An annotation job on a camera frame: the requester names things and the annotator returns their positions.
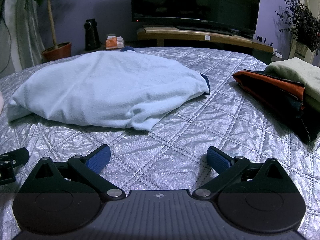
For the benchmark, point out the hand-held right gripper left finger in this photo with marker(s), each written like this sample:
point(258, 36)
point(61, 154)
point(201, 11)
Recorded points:
point(100, 160)

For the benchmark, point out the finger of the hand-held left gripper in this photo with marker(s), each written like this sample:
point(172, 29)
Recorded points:
point(20, 155)

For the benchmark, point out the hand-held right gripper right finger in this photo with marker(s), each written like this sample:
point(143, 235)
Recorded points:
point(217, 160)

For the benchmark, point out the light blue navy-trimmed t-shirt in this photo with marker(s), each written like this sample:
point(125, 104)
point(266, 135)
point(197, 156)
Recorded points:
point(100, 87)

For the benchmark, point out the black and orange jacket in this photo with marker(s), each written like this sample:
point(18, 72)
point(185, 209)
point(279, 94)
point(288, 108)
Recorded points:
point(270, 87)

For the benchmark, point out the silver quilted bedspread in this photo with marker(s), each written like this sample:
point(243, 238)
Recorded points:
point(187, 135)

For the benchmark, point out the potted tree in brown pot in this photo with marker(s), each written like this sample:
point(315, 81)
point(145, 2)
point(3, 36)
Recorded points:
point(56, 52)

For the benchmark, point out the orange tissue pack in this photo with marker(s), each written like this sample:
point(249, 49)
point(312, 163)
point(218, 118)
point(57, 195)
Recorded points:
point(112, 43)

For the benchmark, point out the pale green folded garment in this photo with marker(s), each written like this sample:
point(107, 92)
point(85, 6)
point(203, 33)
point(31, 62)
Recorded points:
point(295, 71)

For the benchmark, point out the black speaker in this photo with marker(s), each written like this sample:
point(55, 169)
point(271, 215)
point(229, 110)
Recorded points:
point(92, 37)

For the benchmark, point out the sheer white curtain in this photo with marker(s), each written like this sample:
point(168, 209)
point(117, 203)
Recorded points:
point(25, 30)

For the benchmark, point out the tray of small dark bottles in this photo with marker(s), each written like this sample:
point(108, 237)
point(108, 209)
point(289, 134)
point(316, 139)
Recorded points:
point(262, 41)

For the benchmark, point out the wooden television bench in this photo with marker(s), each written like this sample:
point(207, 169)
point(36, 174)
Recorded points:
point(180, 33)

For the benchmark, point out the black television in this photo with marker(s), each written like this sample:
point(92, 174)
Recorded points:
point(195, 0)

